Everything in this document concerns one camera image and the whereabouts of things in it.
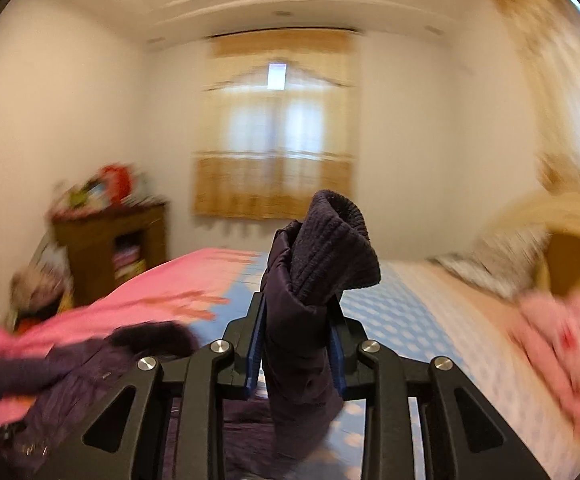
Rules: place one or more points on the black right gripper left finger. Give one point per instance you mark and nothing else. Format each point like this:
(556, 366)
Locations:
(124, 435)

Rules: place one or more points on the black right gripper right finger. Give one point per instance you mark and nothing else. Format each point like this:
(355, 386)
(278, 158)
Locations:
(423, 419)

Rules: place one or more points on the dark purple quilted jacket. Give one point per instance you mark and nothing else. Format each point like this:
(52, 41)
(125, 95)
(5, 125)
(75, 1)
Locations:
(310, 264)

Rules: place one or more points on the pile of clothes on floor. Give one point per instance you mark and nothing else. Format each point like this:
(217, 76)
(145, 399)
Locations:
(36, 294)

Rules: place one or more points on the pink and blue bed blanket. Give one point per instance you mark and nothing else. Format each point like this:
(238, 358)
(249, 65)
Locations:
(415, 310)

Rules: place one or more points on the pink folded garment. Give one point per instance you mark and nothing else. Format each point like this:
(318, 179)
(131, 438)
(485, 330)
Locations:
(548, 331)

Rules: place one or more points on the grey patterned pillow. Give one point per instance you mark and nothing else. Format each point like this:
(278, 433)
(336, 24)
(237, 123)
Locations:
(501, 263)

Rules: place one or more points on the brown wooden desk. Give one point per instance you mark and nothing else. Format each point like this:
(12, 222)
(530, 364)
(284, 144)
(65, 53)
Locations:
(93, 240)

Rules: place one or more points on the cream wooden headboard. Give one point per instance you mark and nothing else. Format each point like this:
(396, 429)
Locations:
(558, 271)

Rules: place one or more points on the red gift box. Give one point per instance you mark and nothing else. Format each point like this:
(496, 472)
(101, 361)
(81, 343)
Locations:
(116, 179)

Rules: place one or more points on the beige side window curtain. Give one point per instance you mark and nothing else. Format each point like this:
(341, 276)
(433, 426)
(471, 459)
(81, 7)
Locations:
(547, 37)

